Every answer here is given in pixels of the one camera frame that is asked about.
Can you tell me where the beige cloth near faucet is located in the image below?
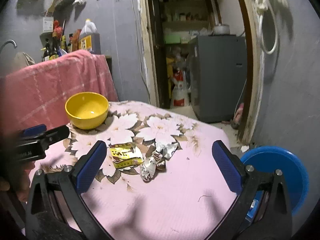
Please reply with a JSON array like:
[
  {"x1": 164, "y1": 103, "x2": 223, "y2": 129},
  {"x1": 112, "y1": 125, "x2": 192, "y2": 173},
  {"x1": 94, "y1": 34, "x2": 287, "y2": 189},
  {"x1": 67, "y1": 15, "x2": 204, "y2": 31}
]
[{"x1": 13, "y1": 52, "x2": 35, "y2": 69}]

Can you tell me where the metal pot on fridge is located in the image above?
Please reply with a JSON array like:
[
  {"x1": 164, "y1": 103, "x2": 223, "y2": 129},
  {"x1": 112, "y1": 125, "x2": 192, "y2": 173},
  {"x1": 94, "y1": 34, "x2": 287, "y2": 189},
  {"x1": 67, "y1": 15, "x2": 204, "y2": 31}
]
[{"x1": 213, "y1": 24, "x2": 230, "y2": 35}]

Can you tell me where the person's left hand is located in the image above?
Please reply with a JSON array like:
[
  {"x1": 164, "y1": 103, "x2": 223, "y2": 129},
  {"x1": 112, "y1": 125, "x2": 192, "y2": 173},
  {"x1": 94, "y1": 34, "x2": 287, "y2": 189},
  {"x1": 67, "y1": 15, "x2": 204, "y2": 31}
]
[{"x1": 0, "y1": 132, "x2": 36, "y2": 203}]

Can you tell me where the yellow bowl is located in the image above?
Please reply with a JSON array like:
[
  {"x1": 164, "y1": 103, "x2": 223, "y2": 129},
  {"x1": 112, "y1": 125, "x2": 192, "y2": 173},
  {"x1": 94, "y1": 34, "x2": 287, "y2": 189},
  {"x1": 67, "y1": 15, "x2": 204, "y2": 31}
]
[{"x1": 65, "y1": 92, "x2": 109, "y2": 130}]

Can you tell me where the silver wrapper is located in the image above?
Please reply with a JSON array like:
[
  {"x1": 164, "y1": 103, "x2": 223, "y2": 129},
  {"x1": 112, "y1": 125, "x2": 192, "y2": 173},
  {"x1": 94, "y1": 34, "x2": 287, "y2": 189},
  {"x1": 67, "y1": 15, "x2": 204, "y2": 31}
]
[{"x1": 139, "y1": 142, "x2": 178, "y2": 183}]

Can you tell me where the blue plastic basin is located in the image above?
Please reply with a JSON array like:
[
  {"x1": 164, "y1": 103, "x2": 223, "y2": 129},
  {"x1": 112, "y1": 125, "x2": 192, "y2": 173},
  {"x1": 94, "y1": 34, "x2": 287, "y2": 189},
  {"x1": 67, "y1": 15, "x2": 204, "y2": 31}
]
[{"x1": 240, "y1": 146, "x2": 309, "y2": 220}]

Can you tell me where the metal faucet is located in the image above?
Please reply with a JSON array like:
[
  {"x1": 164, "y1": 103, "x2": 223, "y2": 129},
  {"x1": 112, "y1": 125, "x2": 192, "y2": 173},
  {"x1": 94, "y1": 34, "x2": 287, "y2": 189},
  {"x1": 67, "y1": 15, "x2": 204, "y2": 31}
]
[{"x1": 0, "y1": 39, "x2": 17, "y2": 54}]

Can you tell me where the dark sauce bottle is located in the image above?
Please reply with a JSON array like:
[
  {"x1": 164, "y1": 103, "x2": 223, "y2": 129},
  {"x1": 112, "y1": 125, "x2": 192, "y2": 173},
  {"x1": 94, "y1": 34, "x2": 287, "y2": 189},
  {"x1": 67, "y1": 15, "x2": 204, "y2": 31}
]
[{"x1": 49, "y1": 36, "x2": 59, "y2": 60}]

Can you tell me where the yellow snack wrapper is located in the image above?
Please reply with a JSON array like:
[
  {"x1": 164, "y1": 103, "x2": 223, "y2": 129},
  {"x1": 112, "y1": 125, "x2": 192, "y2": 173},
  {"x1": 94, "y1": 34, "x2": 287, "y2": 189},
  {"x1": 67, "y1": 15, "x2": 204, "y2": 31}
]
[{"x1": 110, "y1": 142, "x2": 144, "y2": 169}]

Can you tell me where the large cooking oil jug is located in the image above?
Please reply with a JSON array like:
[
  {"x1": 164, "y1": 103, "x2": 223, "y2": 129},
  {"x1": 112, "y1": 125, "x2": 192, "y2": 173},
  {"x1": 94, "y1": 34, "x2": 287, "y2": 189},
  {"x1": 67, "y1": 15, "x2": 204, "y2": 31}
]
[{"x1": 78, "y1": 18, "x2": 101, "y2": 55}]

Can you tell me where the grey refrigerator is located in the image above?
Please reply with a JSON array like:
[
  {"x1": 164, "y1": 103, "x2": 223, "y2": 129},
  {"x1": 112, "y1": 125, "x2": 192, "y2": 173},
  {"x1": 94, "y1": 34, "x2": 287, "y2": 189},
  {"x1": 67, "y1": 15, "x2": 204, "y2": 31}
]
[{"x1": 188, "y1": 35, "x2": 247, "y2": 123}]

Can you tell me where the pink floral tablecloth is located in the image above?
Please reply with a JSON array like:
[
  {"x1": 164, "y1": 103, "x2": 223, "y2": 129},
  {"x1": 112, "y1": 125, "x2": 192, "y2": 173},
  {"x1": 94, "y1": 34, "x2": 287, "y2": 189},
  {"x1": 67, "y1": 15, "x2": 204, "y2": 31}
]
[{"x1": 35, "y1": 101, "x2": 235, "y2": 239}]

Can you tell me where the pink checked towel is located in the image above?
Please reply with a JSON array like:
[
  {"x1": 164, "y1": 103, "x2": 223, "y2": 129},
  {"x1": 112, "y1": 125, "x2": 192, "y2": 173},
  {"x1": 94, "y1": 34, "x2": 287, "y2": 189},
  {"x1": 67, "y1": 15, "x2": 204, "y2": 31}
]
[{"x1": 1, "y1": 50, "x2": 118, "y2": 135}]

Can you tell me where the white hose loop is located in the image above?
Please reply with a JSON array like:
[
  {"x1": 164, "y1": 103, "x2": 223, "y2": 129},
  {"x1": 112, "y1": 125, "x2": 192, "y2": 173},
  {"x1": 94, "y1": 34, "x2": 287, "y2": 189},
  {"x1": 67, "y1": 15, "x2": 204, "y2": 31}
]
[{"x1": 257, "y1": 4, "x2": 279, "y2": 55}]

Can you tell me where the green container on shelf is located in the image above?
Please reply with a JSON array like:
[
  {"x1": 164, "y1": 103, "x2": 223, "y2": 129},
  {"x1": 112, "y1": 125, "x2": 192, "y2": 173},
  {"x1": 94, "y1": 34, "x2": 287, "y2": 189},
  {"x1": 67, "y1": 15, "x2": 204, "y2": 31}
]
[{"x1": 164, "y1": 33, "x2": 181, "y2": 44}]

